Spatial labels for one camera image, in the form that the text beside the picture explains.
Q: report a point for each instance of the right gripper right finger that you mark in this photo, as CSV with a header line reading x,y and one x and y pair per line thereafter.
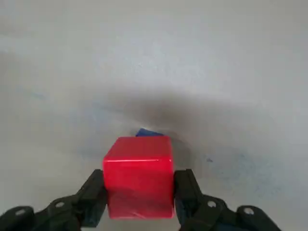
x,y
207,215

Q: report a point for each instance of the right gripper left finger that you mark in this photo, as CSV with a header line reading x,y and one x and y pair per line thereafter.
x,y
69,214

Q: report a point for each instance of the red wooden cube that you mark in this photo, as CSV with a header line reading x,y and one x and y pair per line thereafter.
x,y
139,180

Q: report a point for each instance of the blue wooden cube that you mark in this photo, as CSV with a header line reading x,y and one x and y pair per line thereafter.
x,y
146,132

